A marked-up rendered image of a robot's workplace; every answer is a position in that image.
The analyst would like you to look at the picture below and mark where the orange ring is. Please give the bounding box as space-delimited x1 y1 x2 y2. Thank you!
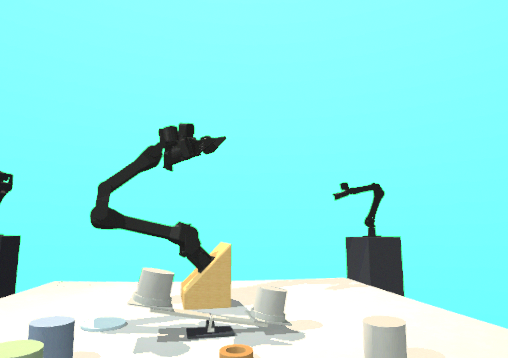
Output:
219 344 253 358

